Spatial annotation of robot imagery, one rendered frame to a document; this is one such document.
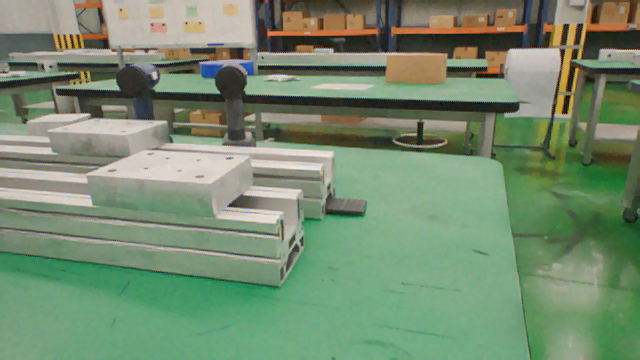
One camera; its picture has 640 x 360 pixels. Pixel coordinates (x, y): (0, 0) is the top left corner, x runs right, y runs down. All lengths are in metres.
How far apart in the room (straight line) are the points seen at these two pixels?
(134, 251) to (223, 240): 0.13
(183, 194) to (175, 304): 0.12
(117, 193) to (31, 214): 0.15
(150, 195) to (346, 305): 0.25
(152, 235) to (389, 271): 0.29
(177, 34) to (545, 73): 3.10
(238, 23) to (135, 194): 3.25
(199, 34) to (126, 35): 0.77
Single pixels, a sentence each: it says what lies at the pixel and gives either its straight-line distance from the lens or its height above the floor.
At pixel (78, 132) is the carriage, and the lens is 0.82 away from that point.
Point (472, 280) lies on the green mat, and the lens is 0.53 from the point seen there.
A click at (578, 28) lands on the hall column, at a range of 6.02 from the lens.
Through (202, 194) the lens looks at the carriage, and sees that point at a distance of 0.48.
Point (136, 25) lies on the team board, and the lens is 4.33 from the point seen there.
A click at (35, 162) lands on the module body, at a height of 0.84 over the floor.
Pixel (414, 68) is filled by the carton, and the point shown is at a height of 0.86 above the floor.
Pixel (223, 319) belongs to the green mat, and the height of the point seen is 0.78.
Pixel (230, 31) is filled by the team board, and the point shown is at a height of 1.08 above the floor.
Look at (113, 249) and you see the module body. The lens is 0.59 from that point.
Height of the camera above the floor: 1.05
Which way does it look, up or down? 19 degrees down
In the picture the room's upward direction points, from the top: 1 degrees counter-clockwise
